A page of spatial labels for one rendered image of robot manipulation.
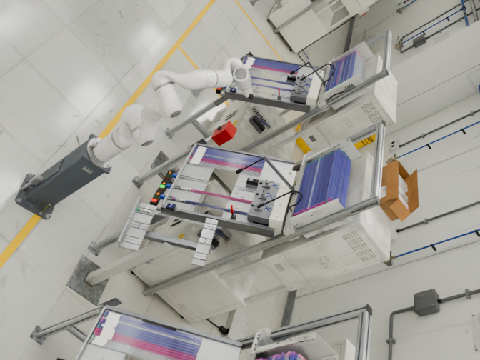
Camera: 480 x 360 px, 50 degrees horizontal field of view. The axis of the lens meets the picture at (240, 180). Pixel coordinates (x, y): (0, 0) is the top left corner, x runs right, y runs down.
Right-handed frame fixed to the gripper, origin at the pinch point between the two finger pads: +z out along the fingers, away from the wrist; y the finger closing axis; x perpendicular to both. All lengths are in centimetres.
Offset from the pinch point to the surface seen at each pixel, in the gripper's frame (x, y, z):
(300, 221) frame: -14, 78, 9
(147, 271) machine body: -121, 50, 71
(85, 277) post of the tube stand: -152, 34, 46
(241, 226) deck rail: -45, 62, 23
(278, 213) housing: -21, 67, 21
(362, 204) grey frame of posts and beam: 18, 88, -10
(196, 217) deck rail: -65, 43, 24
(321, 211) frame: -1, 80, 1
